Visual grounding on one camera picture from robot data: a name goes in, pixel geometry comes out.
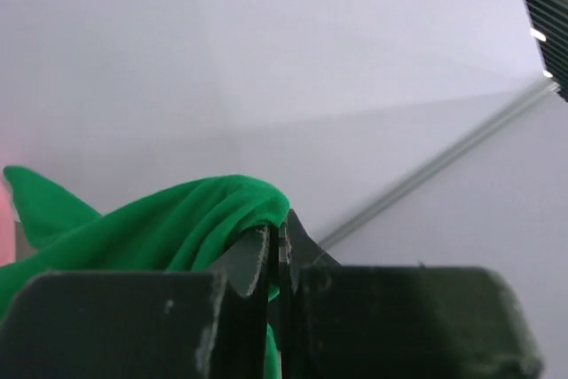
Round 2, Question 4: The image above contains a black slatted ceiling light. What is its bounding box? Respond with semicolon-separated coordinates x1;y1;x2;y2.
525;0;567;101

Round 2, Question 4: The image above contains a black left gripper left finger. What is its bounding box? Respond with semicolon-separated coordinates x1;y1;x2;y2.
1;227;271;378

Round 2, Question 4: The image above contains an aluminium frame post right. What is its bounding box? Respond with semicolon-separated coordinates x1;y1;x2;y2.
319;78;561;249

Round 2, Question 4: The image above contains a green t-shirt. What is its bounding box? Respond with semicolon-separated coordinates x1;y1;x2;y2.
0;165;292;379

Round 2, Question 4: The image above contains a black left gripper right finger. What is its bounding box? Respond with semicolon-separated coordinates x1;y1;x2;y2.
278;212;544;378

